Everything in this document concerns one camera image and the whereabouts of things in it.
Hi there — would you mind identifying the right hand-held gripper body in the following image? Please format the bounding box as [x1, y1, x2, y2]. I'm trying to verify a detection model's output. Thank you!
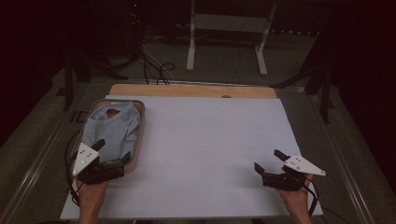
[262, 154, 327, 191]

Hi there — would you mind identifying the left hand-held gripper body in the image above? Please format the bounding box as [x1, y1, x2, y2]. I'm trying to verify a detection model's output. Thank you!
[72, 142, 126, 185]

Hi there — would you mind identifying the light blue shirt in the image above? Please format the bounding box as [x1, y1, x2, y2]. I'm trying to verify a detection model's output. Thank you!
[82, 102, 142, 162]

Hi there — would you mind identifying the pink basin with grey rim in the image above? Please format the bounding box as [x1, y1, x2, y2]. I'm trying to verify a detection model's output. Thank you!
[70, 98, 147, 175]

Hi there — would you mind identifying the person's right hand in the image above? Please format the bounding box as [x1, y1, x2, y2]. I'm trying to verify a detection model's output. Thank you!
[278, 175, 314, 214]

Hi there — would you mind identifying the person's left hand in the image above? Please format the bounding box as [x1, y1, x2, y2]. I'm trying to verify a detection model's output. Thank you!
[76, 181, 110, 214]

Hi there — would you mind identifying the black stand with long legs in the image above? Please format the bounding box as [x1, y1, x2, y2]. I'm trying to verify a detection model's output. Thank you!
[55, 46, 129, 112]

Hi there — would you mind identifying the black tripod stand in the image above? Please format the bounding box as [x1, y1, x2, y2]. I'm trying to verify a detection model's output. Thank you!
[270, 31, 335, 125]

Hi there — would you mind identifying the dark equipment rack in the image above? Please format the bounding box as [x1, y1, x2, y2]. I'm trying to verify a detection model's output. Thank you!
[122, 0, 148, 63]

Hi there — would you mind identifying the white metal stand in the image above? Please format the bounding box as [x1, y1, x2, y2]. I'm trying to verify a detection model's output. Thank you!
[186, 0, 278, 77]

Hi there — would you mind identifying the black cable beside table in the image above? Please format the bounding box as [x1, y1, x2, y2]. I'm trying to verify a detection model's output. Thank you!
[64, 130, 82, 188]

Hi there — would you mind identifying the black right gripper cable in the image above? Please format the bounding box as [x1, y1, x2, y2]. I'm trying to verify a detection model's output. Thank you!
[303, 176, 320, 217]

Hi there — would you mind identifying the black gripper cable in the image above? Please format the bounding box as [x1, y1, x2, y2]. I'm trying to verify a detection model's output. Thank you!
[303, 176, 320, 217]
[69, 180, 85, 207]

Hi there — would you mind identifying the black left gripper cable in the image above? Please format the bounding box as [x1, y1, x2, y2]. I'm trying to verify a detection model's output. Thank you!
[69, 180, 85, 207]

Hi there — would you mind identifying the bundle of floor cables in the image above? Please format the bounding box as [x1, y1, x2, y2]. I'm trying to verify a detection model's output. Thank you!
[136, 43, 176, 86]

